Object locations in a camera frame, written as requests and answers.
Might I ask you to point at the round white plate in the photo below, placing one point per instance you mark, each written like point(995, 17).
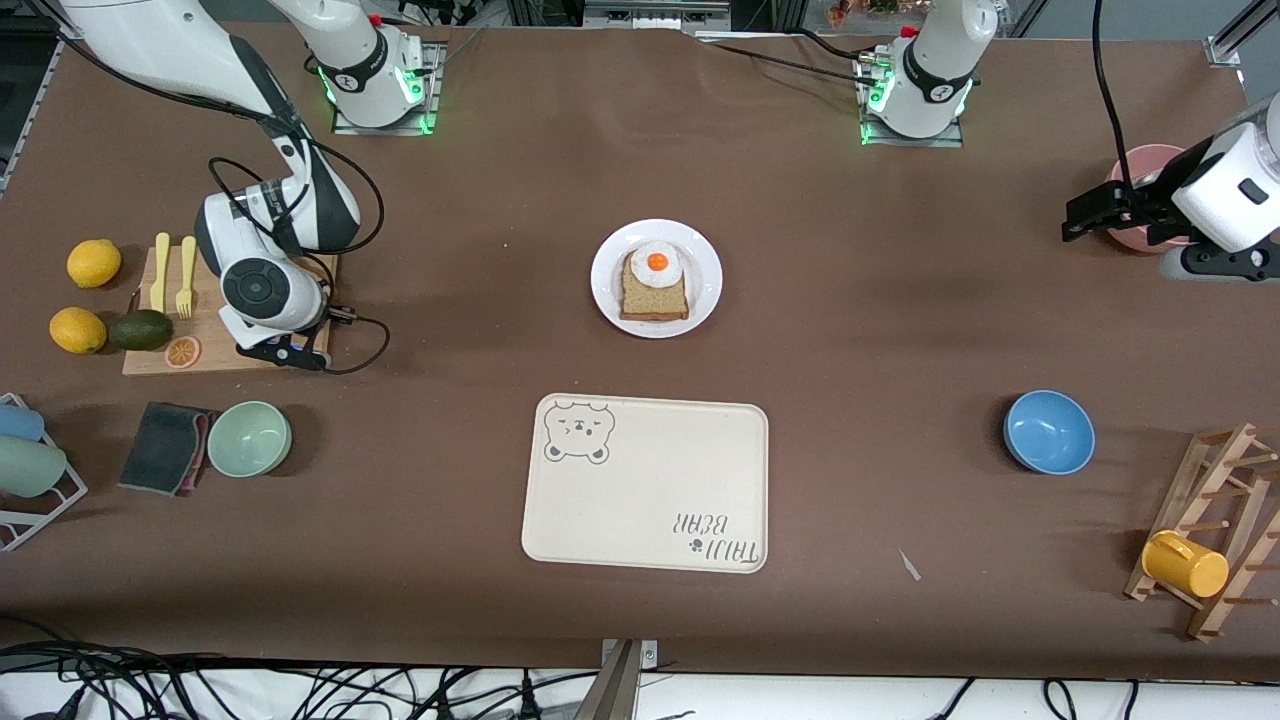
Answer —
point(610, 290)

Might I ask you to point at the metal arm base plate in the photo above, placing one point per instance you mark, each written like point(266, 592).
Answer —
point(870, 135)
point(432, 80)

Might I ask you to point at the yellow plastic knife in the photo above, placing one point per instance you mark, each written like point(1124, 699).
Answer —
point(159, 275)

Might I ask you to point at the wooden cutting board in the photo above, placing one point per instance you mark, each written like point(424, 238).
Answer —
point(215, 362)

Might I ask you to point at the metal table edge bracket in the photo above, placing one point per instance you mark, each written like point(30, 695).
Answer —
point(625, 685)

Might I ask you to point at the wooden mug rack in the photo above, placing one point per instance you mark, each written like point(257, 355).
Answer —
point(1230, 470)

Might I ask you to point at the beige bear print tray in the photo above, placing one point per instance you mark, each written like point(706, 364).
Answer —
point(640, 500)

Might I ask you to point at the dark grey folded cloth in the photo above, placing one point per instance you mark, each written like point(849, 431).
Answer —
point(160, 448)

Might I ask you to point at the orange artificial flowers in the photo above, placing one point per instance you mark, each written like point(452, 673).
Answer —
point(865, 8)

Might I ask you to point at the aluminium frame post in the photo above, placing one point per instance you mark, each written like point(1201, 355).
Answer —
point(1225, 45)

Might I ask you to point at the yellow plastic fork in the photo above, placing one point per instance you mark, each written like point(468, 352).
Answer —
point(185, 290)

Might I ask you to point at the grey metal box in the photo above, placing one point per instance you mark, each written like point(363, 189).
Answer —
point(655, 12)

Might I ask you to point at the green avocado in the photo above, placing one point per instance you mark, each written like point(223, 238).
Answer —
point(140, 330)

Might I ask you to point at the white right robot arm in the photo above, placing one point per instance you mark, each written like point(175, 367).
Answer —
point(180, 40)

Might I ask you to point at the fried egg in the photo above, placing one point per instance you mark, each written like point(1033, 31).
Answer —
point(645, 270)

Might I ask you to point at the small pale tape scrap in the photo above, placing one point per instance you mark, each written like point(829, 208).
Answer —
point(909, 565)

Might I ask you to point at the pink bowl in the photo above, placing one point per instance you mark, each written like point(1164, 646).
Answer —
point(1150, 158)

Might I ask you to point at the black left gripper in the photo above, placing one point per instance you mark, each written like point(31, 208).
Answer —
point(1146, 200)

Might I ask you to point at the light green bowl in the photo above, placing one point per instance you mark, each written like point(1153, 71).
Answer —
point(249, 439)

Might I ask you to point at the blue bowl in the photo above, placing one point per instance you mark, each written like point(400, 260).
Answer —
point(1049, 432)

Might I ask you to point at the yellow mug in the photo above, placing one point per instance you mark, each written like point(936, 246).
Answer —
point(1185, 565)

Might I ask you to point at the yellow lemon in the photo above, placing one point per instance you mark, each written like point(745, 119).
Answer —
point(94, 264)
point(78, 331)

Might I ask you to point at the orange fruit slice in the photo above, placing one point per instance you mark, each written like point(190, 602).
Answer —
point(182, 352)

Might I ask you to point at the light blue cup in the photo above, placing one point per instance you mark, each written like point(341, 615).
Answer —
point(18, 422)

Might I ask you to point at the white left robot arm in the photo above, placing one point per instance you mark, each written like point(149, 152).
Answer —
point(935, 60)

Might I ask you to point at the brown bread slice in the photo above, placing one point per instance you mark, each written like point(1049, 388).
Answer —
point(655, 303)

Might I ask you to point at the pale green cup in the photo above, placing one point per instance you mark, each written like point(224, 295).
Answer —
point(28, 467)

